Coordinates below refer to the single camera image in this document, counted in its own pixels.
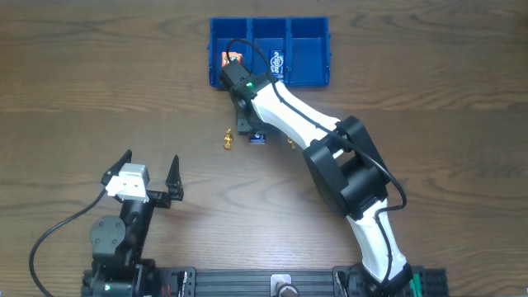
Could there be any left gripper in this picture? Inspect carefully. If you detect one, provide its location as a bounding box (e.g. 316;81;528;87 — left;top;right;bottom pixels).
101;149;185;209

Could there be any blue tray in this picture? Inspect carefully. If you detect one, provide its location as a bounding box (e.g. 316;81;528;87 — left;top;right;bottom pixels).
209;16;332;88

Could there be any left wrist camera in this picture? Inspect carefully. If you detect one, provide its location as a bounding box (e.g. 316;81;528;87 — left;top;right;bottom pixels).
105;163;152;203

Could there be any mounting rail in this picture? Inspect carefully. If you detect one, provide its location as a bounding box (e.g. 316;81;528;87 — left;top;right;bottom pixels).
82;266;449;297

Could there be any black cable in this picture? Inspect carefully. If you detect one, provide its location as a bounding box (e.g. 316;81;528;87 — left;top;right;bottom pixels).
224;38;408;285
27;187;109;297

